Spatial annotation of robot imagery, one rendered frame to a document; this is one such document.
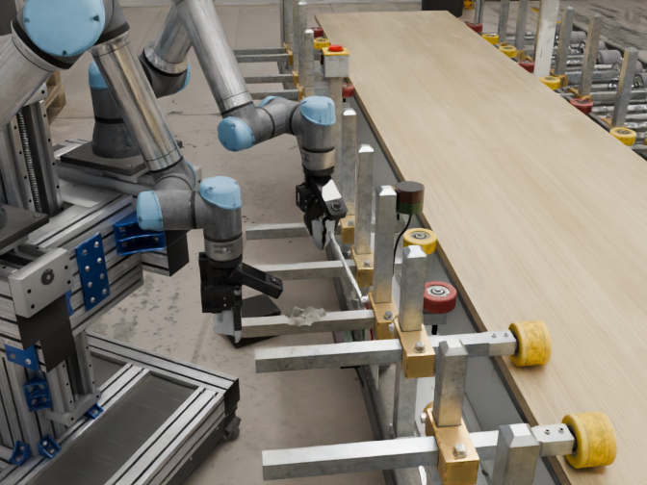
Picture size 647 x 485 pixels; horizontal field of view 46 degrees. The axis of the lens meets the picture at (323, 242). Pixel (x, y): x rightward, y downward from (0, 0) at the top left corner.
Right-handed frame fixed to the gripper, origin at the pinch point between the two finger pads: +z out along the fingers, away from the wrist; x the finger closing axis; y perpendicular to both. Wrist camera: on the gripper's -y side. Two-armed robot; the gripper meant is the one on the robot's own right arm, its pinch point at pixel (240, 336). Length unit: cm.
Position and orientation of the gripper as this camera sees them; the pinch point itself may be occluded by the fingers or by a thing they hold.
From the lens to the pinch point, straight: 160.5
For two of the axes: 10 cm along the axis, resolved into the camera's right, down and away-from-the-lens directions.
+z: 0.0, 8.8, 4.7
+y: -9.9, 0.5, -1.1
